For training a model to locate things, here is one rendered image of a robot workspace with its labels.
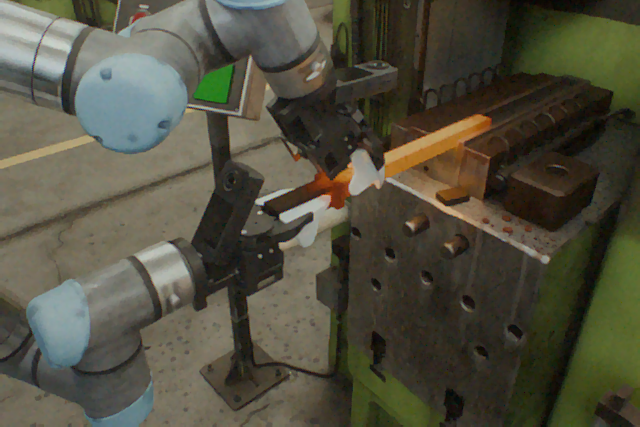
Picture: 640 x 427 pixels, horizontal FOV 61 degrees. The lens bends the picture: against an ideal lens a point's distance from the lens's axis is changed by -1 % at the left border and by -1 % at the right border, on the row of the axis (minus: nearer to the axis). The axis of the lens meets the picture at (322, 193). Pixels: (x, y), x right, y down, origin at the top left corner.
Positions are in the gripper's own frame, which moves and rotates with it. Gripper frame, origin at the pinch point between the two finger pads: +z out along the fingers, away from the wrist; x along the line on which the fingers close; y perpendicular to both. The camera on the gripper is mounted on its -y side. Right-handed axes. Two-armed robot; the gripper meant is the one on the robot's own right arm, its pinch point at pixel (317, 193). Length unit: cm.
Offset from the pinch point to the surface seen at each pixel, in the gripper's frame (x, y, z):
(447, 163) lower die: 0.2, 5.1, 27.7
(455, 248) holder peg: 9.7, 12.5, 18.7
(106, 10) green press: -472, 77, 154
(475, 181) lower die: 5.8, 6.0, 27.7
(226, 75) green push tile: -41.6, -2.2, 13.3
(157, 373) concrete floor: -77, 100, 0
